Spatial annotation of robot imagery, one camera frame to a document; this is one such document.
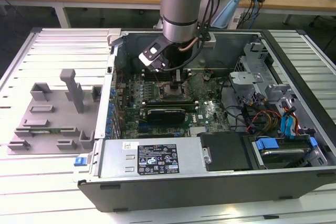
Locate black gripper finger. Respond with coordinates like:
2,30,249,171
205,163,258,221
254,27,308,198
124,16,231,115
170,69,183,93

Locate metal socket cover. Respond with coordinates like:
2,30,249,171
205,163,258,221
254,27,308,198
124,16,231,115
185,73,206,95

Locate CPU socket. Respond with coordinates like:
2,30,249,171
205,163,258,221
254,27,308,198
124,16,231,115
159,81,188,102

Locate black RAM slot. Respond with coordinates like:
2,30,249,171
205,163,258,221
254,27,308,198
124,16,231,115
144,105,197,109
143,99,197,104
143,77,190,81
143,72,190,76
144,102,197,106

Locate RAM slot with white clips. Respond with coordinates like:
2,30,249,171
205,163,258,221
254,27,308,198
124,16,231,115
141,69,191,73
141,74,191,78

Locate black graphics card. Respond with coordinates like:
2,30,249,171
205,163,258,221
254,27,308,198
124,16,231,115
145,107,186,126

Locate green motherboard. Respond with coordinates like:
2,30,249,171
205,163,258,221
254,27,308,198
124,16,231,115
113,68,233,140

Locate small silver chipset heatsink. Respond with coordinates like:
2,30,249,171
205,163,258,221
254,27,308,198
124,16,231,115
189,126,208,137

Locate black plastic shroud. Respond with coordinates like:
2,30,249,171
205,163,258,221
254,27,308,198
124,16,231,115
196,131,255,172

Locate silver power supply unit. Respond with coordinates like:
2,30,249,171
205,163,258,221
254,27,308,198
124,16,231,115
97,136,208,179

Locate dark grey PC case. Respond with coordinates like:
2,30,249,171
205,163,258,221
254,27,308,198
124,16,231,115
72,28,336,214

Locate blue case latch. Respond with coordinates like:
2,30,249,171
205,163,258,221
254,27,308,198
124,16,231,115
73,156,87,167

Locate hard disk in blue carrier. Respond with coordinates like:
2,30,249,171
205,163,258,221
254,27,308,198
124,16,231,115
252,136,319,169

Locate grey parts rack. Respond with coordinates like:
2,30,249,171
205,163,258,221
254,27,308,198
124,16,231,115
6,68,103,156

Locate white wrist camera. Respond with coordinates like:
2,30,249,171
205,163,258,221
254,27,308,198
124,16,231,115
138,36,169,72

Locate grey metal drive bracket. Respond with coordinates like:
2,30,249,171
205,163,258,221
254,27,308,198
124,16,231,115
227,71,265,105

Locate black cable bundle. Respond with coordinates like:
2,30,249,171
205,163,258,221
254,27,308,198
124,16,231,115
220,77,253,133

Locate red yellow power wires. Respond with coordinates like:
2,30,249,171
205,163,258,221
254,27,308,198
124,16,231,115
246,110,280,133

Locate blue flat data wire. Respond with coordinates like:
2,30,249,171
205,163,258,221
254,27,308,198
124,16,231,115
279,112,299,141

